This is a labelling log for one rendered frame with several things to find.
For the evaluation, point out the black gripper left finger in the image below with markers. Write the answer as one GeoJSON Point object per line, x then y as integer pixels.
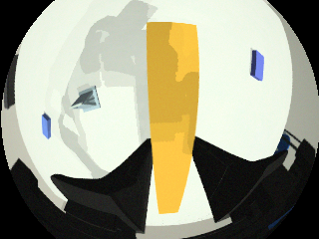
{"type": "Point", "coordinates": [124, 191]}

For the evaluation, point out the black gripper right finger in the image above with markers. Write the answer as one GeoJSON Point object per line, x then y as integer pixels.
{"type": "Point", "coordinates": [226, 178]}

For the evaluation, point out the yellow bar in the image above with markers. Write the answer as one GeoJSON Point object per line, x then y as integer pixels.
{"type": "Point", "coordinates": [173, 93]}

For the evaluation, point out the blue rectangular block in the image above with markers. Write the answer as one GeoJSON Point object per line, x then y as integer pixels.
{"type": "Point", "coordinates": [46, 126]}
{"type": "Point", "coordinates": [257, 65]}

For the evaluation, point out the grey wedge on flat base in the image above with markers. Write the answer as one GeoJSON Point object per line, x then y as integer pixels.
{"type": "Point", "coordinates": [89, 99]}

